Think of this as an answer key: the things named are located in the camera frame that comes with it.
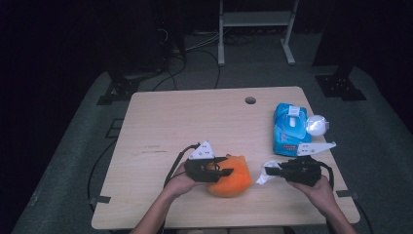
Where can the orange plush toy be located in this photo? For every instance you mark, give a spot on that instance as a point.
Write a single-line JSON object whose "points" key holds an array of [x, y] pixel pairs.
{"points": [[235, 183]]}

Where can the black stand base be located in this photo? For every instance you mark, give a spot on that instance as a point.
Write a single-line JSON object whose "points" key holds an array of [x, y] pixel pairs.
{"points": [[121, 87], [339, 86]]}

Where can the person's right hand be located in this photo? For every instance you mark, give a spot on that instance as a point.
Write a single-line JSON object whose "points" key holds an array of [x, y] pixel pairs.
{"points": [[319, 195]]}

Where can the white wet wipe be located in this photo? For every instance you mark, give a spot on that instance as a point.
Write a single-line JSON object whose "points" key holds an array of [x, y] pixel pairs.
{"points": [[264, 177]]}

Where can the white metal stand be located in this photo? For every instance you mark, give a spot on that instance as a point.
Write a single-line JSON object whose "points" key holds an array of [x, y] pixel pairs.
{"points": [[256, 18]]}

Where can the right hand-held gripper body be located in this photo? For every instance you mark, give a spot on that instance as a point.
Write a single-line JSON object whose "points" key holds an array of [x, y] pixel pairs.
{"points": [[302, 172]]}

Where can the blue wet wipes pack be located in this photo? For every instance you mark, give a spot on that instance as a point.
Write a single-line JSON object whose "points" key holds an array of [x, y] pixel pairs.
{"points": [[290, 130]]}

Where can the black floor plate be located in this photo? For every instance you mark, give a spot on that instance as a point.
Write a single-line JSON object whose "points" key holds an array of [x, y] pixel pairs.
{"points": [[114, 128]]}

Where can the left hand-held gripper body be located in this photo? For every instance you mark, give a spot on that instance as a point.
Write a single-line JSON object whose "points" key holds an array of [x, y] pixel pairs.
{"points": [[201, 170]]}

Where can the black tape strip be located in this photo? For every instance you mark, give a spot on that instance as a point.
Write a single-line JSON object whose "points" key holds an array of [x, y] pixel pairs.
{"points": [[346, 194], [100, 199]]}

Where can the person's left hand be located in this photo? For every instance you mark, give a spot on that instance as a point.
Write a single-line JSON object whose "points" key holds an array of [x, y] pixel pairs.
{"points": [[180, 185]]}

